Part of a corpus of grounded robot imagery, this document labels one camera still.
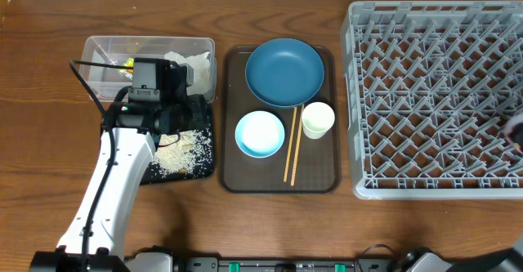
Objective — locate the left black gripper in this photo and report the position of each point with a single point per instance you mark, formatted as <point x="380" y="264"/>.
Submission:
<point x="180" y="80"/>

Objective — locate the rice leftovers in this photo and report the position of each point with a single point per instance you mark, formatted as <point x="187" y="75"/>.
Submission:
<point x="184" y="156"/>

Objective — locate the white tissue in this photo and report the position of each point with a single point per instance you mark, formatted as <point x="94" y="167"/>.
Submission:
<point x="201" y="70"/>

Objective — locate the light blue bowl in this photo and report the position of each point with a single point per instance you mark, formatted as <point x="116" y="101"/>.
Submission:
<point x="259" y="134"/>

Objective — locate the yellow green snack wrapper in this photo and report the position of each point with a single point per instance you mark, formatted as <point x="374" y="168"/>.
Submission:
<point x="128" y="66"/>

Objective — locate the dark blue plate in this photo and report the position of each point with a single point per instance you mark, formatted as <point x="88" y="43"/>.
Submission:
<point x="284" y="72"/>

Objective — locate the cream white cup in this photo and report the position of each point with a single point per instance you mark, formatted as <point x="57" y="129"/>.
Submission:
<point x="317" y="119"/>

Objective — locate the pink cup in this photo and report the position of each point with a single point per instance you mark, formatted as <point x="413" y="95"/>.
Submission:
<point x="512" y="132"/>

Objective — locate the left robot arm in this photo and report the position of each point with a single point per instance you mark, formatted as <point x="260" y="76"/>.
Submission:
<point x="95" y="239"/>

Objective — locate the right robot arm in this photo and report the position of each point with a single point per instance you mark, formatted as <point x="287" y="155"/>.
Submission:
<point x="425" y="260"/>

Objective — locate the black waste tray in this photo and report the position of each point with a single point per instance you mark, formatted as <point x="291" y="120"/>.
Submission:
<point x="152" y="144"/>

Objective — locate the clear plastic waste bin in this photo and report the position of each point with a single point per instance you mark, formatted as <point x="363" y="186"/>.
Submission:
<point x="115" y="50"/>

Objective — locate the grey dishwasher rack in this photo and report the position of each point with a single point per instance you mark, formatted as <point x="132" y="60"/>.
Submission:
<point x="430" y="87"/>

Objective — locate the left wooden chopstick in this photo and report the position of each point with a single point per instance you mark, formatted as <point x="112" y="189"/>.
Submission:
<point x="290" y="144"/>

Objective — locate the wooden chopstick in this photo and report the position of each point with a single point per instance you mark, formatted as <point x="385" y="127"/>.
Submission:
<point x="297" y="147"/>
<point x="290" y="144"/>

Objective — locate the right wooden chopstick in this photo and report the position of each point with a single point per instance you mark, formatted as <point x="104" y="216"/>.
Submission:
<point x="297" y="147"/>

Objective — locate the brown serving tray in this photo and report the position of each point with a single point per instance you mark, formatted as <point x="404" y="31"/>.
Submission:
<point x="318" y="164"/>

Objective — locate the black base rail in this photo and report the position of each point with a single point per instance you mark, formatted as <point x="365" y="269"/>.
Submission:
<point x="261" y="265"/>

